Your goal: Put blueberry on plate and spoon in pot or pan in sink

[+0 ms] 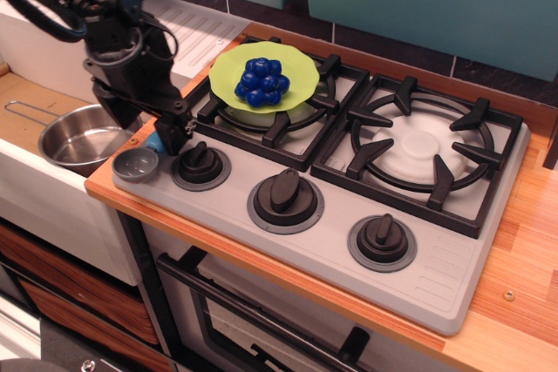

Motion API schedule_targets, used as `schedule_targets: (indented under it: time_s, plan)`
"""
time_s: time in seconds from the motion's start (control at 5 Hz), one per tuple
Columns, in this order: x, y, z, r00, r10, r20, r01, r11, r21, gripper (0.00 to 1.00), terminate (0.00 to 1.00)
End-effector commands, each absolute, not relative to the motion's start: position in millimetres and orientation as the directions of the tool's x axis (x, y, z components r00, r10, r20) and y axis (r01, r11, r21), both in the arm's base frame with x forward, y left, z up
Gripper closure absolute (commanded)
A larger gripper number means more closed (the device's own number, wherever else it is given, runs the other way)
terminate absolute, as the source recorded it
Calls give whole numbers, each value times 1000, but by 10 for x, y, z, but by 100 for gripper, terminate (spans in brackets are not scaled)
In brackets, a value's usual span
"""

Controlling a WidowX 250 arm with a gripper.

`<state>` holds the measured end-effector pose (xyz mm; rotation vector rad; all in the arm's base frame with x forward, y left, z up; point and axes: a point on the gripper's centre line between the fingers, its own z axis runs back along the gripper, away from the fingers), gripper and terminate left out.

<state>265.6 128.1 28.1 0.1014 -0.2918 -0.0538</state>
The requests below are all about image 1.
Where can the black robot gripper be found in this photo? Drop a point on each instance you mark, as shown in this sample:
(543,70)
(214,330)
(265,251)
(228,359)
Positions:
(133,76)

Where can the blue grey toy spoon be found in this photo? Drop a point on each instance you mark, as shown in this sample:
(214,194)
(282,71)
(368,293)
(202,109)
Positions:
(138,165)

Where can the blue toy blueberry cluster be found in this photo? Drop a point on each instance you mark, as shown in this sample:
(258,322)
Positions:
(262,83)

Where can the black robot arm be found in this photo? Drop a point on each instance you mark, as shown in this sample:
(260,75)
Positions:
(71,21)

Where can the stainless steel pot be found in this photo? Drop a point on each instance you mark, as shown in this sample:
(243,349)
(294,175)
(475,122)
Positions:
(80,140)

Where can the lime green plastic plate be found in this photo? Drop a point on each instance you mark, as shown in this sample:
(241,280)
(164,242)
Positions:
(299,68)

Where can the white toy sink unit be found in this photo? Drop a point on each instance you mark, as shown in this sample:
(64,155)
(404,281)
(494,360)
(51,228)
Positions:
(41,77)

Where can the black left stove knob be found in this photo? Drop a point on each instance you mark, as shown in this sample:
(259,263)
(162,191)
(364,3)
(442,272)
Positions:
(200,168)

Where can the black stove knob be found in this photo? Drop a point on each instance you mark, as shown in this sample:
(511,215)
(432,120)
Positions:
(285,203)
(200,168)
(382,244)

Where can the black left burner grate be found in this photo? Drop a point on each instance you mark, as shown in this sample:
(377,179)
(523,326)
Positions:
(290,139)

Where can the black burner grate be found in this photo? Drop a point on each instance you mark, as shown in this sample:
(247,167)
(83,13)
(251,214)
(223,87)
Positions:
(442,159)
(290,139)

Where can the black middle stove knob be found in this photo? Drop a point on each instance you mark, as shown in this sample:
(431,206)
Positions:
(285,203)

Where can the wooden drawer front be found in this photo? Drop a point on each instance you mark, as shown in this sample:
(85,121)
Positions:
(82,299)

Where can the grey toy stove top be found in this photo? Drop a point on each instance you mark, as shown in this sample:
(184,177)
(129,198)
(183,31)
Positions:
(435,290)

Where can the black right stove knob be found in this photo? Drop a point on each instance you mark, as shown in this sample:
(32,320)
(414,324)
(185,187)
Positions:
(382,244)

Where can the black right burner grate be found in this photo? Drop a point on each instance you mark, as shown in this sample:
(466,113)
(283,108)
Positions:
(442,159)

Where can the oven door with handle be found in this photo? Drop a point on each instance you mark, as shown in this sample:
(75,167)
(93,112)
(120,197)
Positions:
(254,339)

